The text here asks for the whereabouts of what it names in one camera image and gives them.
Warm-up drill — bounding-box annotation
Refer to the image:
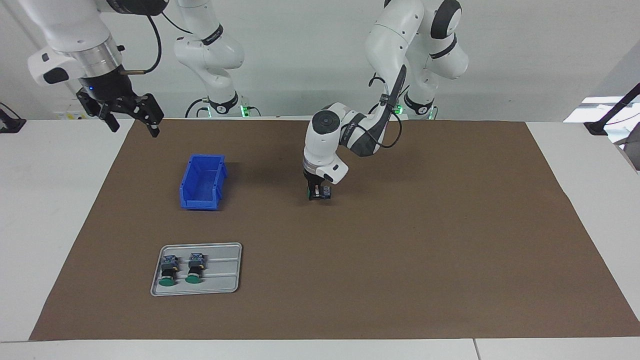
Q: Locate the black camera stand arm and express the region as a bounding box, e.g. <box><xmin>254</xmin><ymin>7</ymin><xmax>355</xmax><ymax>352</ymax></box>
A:
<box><xmin>584</xmin><ymin>82</ymin><xmax>640</xmax><ymax>137</ymax></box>

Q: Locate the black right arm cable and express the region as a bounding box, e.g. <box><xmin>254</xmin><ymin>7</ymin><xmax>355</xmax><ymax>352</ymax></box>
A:
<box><xmin>119</xmin><ymin>11</ymin><xmax>195</xmax><ymax>76</ymax></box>

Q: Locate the brown paper table mat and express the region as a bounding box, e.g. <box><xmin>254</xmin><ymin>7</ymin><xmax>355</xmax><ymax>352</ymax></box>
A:
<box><xmin>29</xmin><ymin>118</ymin><xmax>640</xmax><ymax>342</ymax></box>

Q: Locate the grey chair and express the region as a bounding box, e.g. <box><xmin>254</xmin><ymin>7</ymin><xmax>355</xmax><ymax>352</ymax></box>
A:
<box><xmin>617</xmin><ymin>135</ymin><xmax>640</xmax><ymax>172</ymax></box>

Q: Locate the white power strip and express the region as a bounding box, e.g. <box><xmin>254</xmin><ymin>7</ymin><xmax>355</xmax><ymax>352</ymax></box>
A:
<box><xmin>55</xmin><ymin>110</ymin><xmax>97</xmax><ymax>122</ymax></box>

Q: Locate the blue plastic storage bin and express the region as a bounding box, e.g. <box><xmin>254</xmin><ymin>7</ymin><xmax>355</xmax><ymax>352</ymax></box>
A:
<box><xmin>179</xmin><ymin>153</ymin><xmax>229</xmax><ymax>211</ymax></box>

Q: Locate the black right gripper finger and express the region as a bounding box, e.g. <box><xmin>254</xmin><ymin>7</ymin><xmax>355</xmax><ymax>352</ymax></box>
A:
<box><xmin>76</xmin><ymin>91</ymin><xmax>121</xmax><ymax>134</ymax></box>
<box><xmin>128</xmin><ymin>92</ymin><xmax>166</xmax><ymax>139</ymax></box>

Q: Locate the black table clamp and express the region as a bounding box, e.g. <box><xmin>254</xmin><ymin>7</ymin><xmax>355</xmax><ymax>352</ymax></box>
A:
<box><xmin>0</xmin><ymin>102</ymin><xmax>27</xmax><ymax>134</ymax></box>

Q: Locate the silver metal tray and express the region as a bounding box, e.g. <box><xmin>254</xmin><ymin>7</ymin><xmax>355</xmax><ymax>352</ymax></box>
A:
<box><xmin>150</xmin><ymin>242</ymin><xmax>244</xmax><ymax>297</ymax></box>

